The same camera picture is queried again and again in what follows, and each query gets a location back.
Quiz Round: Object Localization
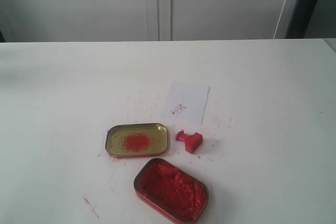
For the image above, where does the gold tin lid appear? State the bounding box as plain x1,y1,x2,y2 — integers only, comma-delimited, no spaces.
105,123,170,158

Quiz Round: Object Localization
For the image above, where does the white cabinet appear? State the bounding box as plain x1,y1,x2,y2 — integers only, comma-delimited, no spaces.
1,0,297,42

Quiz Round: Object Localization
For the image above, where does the red plastic stamp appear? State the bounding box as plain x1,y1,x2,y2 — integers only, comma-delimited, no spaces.
175,130,203,154

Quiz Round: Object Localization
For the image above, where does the dark door frame post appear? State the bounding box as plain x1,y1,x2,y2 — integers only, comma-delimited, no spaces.
285,0,318,39

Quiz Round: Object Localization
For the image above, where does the white paper sheet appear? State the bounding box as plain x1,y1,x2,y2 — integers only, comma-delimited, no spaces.
162,81,210,125

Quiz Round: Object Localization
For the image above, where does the red ink pad tin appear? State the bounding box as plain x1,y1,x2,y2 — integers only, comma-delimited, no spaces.
133,158,209,223

